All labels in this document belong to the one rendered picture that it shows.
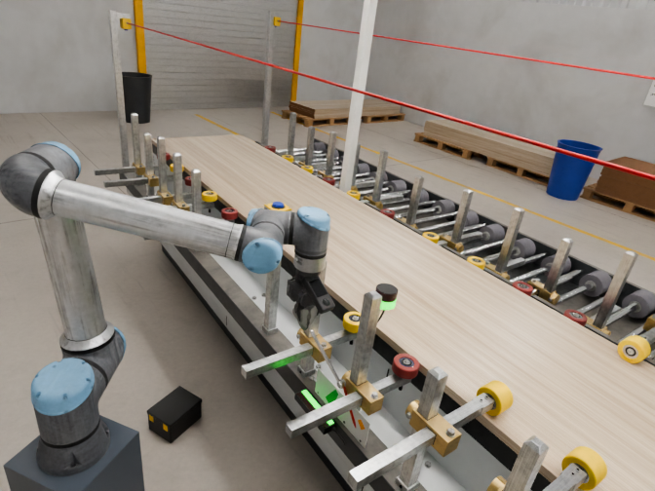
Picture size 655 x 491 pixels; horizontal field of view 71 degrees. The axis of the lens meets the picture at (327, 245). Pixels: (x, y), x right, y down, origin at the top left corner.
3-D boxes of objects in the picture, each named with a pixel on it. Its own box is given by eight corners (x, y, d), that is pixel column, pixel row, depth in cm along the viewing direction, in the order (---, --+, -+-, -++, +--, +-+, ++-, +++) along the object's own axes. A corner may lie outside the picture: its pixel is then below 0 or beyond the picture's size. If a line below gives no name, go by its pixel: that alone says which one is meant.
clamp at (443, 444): (442, 459, 107) (446, 443, 105) (402, 419, 117) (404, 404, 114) (458, 447, 111) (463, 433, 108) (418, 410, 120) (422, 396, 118)
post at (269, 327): (267, 335, 175) (274, 229, 155) (260, 328, 179) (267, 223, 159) (277, 332, 178) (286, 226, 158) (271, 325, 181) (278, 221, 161)
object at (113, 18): (125, 171, 317) (111, 10, 273) (121, 168, 324) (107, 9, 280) (142, 170, 324) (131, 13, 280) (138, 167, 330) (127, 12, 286)
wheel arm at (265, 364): (246, 382, 136) (246, 371, 134) (241, 375, 138) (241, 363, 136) (359, 339, 160) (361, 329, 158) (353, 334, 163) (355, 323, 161)
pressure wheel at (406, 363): (400, 402, 139) (406, 372, 134) (382, 385, 144) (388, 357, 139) (418, 393, 143) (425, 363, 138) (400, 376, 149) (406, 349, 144)
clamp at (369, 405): (367, 416, 129) (370, 402, 127) (339, 386, 139) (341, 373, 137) (383, 408, 132) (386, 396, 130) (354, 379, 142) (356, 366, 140)
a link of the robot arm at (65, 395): (27, 443, 123) (15, 395, 115) (58, 396, 138) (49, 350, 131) (86, 446, 124) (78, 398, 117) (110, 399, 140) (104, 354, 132)
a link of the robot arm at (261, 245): (-31, 161, 95) (288, 244, 105) (5, 146, 106) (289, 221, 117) (-29, 211, 100) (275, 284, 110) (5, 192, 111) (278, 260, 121)
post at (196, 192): (195, 262, 231) (193, 170, 209) (192, 259, 233) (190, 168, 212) (202, 261, 232) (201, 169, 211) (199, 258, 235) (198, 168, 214)
